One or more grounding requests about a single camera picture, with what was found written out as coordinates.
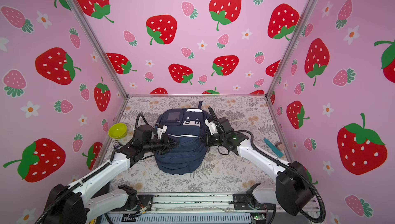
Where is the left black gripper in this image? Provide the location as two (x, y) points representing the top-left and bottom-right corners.
(143, 135), (180, 155)

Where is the navy blue student backpack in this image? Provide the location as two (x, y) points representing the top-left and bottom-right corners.
(154, 101), (211, 175)

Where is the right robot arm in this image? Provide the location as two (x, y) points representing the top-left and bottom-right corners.
(206, 107), (326, 224)

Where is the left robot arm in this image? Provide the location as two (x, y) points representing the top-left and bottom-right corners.
(36, 124), (180, 224)

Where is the green lid clear jar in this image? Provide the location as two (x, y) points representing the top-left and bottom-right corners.
(108, 123), (128, 140)

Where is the small dark snack packet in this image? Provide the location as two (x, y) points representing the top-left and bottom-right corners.
(112, 141), (121, 149)

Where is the teal pen case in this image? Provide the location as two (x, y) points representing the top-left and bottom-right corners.
(263, 138), (284, 158)

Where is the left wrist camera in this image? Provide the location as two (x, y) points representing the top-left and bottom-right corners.
(156, 125), (167, 140)

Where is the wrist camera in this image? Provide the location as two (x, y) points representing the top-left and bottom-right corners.
(205, 118), (218, 135)
(156, 125), (167, 140)

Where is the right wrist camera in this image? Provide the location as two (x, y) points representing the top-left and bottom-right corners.
(205, 118), (218, 135)

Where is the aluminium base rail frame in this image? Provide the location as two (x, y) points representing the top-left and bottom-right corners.
(63, 191), (325, 224)

